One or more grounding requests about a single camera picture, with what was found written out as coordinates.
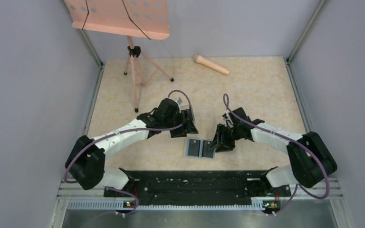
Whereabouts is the beige leather card holder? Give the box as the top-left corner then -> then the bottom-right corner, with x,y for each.
184,138 -> 216,160

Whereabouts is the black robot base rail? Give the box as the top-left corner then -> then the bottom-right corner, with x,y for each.
104,167 -> 293,207

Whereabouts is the pink music stand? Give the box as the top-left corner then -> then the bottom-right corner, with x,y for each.
64,0 -> 174,112

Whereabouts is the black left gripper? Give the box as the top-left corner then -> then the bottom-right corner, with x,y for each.
163,109 -> 198,138

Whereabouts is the pink microphone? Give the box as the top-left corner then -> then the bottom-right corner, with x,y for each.
192,54 -> 230,75

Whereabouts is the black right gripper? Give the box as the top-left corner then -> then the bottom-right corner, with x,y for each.
209,123 -> 242,153

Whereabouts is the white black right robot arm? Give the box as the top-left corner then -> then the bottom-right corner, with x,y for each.
211,107 -> 337,196

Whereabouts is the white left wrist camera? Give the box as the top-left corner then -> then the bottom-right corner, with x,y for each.
173,97 -> 183,106

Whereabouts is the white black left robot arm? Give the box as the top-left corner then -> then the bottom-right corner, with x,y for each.
64,98 -> 198,196

